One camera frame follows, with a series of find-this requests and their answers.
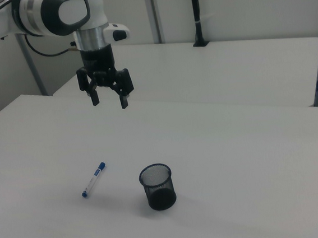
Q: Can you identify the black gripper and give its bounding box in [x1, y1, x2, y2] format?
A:
[73, 41, 137, 114]

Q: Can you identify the blue and white marker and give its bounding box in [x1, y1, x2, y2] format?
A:
[78, 161, 110, 199]

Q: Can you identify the white side table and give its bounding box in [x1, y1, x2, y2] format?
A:
[48, 26, 318, 132]

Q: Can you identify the black mesh pen cup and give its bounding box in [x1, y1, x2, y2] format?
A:
[137, 161, 179, 213]

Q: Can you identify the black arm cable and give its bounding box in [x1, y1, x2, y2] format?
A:
[24, 29, 82, 60]

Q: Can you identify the thin grey metal post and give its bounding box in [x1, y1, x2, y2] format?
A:
[15, 31, 48, 99]

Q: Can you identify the grey partition post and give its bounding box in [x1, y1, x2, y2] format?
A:
[142, 0, 167, 46]

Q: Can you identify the black camera stand pole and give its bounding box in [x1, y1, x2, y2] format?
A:
[187, 0, 211, 49]

